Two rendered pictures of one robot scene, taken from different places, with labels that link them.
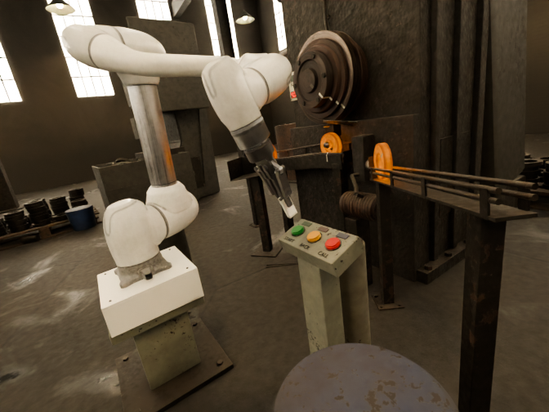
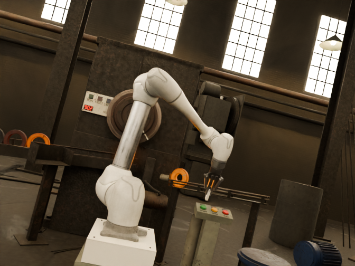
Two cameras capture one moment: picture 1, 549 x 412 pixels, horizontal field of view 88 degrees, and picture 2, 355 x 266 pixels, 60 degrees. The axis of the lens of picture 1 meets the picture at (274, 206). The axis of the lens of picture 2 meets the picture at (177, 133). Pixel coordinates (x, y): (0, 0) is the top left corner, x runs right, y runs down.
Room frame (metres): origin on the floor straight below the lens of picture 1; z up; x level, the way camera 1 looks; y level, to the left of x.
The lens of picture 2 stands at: (0.22, 1.85, 0.92)
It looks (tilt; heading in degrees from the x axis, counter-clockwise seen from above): 3 degrees up; 295
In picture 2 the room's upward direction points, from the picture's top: 14 degrees clockwise
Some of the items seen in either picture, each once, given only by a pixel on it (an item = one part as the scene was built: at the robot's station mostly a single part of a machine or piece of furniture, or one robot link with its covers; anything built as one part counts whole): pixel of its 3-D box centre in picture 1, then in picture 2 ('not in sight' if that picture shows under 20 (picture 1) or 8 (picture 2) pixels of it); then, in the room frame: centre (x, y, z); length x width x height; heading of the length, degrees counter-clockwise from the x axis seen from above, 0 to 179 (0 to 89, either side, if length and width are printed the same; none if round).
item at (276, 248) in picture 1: (258, 206); (40, 192); (2.02, 0.12, 0.36); 0.26 x 0.20 x 0.72; 66
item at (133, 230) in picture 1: (131, 229); (127, 198); (1.01, 0.54, 0.63); 0.18 x 0.16 x 0.22; 149
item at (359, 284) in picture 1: (350, 308); (192, 252); (0.86, -0.22, 0.26); 0.12 x 0.12 x 0.52
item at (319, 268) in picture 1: (323, 323); (203, 255); (0.74, -0.10, 0.31); 0.24 x 0.16 x 0.62; 31
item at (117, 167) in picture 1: (147, 185); not in sight; (3.72, 1.61, 0.39); 1.03 x 0.83 x 0.79; 125
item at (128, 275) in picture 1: (141, 265); (125, 227); (0.99, 0.53, 0.49); 0.22 x 0.18 x 0.06; 34
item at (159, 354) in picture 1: (162, 335); not in sight; (1.00, 0.54, 0.15); 0.40 x 0.40 x 0.31; 32
